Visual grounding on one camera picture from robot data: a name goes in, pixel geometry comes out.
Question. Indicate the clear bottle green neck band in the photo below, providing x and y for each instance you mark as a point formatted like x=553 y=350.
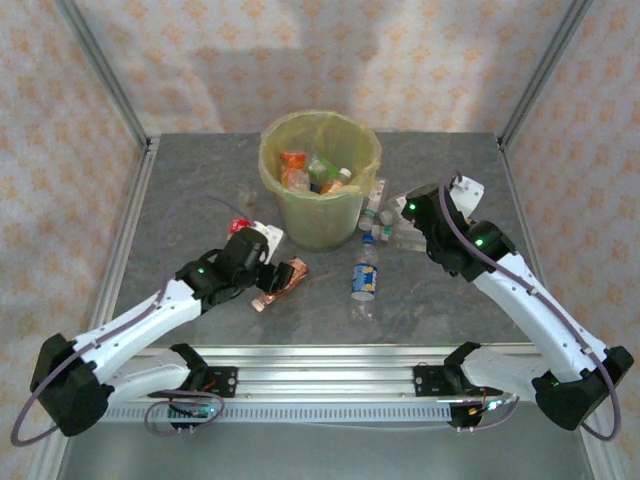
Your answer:
x=372 y=202

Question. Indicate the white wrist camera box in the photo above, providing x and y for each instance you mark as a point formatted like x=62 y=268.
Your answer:
x=470 y=192
x=274 y=237

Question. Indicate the clear bottle green white cap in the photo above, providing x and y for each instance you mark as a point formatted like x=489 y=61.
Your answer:
x=400 y=239

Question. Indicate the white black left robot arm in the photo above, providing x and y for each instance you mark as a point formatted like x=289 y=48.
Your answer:
x=140 y=320

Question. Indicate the aluminium frame post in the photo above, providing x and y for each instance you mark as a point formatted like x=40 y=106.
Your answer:
x=547 y=65
x=102 y=65

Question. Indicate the grey metal lower panel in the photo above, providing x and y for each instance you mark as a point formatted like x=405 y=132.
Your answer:
x=325 y=455

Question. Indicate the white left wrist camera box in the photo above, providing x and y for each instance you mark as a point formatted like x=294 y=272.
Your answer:
x=274 y=237

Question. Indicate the brown striped label bottle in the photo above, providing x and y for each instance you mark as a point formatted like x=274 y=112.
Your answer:
x=299 y=270

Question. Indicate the green label bottle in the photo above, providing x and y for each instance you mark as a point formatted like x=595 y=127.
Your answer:
x=320 y=167

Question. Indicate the yellow-green trash bin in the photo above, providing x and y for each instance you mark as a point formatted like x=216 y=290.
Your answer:
x=360 y=150

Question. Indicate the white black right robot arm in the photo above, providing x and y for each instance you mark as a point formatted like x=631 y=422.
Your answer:
x=535 y=310

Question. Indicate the red label cola bottle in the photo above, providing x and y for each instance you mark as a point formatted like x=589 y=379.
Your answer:
x=237 y=226

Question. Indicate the aluminium mounting rail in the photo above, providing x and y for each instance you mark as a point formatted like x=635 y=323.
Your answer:
x=325 y=380

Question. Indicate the aluminium table side rail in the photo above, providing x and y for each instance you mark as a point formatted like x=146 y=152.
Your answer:
x=129 y=225
x=506 y=160

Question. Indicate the blue yellow label water bottle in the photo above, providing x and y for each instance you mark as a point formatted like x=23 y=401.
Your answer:
x=365 y=280

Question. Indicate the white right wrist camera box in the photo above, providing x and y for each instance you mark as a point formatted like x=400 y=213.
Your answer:
x=470 y=192

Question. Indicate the green plastic bin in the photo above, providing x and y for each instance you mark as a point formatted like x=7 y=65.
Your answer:
x=320 y=225

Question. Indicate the aluminium frame leg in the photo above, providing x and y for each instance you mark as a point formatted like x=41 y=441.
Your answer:
x=600 y=460
x=42 y=465

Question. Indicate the small green circuit board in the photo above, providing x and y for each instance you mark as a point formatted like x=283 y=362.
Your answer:
x=197 y=412
x=492 y=405

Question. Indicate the black base bracket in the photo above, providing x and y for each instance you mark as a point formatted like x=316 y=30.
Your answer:
x=462 y=420
x=182 y=426

